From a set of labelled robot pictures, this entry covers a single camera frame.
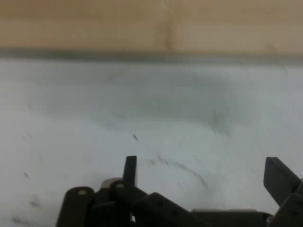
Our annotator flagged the bamboo cutting board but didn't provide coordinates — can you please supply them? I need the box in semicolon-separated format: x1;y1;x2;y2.
0;0;303;62

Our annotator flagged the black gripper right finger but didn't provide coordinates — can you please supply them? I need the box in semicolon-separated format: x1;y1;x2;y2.
263;157;303;227

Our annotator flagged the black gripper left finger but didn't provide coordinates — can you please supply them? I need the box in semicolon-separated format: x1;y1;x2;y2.
56;155;209;227

